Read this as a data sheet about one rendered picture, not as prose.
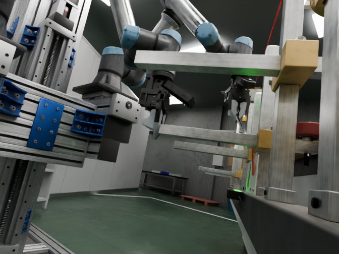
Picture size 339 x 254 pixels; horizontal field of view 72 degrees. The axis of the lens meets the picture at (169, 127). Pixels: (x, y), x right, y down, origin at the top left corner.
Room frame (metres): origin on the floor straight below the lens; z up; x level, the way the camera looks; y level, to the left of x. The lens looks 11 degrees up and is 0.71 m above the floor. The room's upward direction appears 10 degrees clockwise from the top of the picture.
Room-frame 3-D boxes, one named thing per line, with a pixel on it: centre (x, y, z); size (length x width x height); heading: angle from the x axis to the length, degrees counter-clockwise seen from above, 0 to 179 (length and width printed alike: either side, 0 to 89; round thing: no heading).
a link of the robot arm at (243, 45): (0.89, -0.24, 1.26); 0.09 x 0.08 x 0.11; 59
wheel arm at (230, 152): (0.90, -0.24, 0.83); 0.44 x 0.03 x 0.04; 75
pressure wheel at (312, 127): (0.61, -0.37, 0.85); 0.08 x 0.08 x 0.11
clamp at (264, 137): (0.65, -0.28, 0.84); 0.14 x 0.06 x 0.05; 165
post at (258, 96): (0.92, -0.35, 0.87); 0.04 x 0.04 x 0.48; 75
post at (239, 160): (1.88, -0.60, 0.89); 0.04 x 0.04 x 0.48; 75
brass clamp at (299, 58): (0.41, -0.21, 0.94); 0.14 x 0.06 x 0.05; 165
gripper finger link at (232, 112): (0.89, -0.23, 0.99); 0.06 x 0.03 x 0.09; 5
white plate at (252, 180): (0.71, -0.27, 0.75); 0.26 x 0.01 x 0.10; 165
